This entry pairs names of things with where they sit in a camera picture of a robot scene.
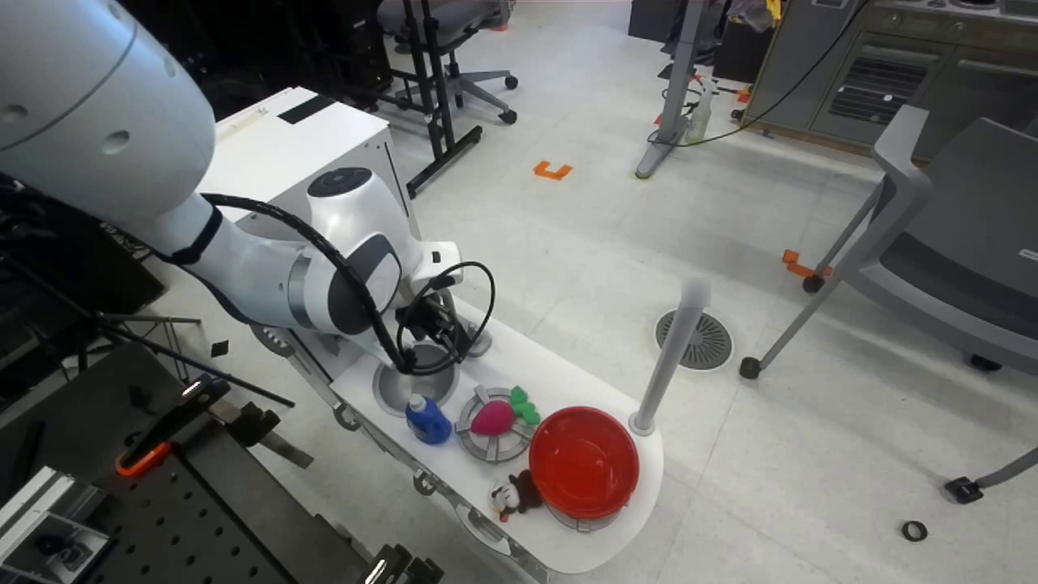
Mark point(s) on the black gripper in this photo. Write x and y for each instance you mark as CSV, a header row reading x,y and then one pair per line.
x,y
430,324

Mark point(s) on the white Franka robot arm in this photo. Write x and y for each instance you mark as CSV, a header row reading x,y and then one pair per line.
x,y
215,229

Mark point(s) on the gray round sink basin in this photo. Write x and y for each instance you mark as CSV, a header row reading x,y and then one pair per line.
x,y
415,387

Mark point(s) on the pink toy food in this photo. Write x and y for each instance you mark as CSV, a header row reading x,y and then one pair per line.
x,y
494,418

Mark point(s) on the blue toy bottle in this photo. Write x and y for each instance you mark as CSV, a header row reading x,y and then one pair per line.
x,y
426,419

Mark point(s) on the green toy food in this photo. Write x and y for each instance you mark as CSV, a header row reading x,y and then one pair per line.
x,y
523,407

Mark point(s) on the brown toy food piece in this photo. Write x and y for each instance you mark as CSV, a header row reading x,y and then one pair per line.
x,y
520,494

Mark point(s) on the red plastic bowl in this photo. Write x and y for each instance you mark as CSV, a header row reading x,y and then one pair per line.
x,y
586,462

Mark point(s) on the orange floor tape marker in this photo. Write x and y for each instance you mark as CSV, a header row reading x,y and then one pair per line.
x,y
794,262
552,169

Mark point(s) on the white toy kitchen unit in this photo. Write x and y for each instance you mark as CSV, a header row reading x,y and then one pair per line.
x,y
326,149

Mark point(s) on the round floor drain cover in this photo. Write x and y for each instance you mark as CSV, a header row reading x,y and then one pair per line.
x,y
706,345

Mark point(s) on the black office chair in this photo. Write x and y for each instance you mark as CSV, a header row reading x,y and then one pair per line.
x,y
455,45

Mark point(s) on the gray table leg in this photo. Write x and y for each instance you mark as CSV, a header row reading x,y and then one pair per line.
x,y
674,91

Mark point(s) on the black perforated breadboard table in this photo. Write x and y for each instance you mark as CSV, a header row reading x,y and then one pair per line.
x,y
162,498

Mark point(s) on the gray metal cabinet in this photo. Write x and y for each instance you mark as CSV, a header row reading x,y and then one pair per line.
x,y
865,67

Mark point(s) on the gray chair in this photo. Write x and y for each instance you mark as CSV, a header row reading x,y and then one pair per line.
x,y
952,247

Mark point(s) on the gray leg with black foot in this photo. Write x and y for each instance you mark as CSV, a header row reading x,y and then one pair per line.
x,y
983,477

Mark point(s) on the gray plastic post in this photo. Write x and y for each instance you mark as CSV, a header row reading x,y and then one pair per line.
x,y
670,358

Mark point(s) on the black metal stand frame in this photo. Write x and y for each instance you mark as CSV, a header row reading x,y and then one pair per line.
x,y
440,109

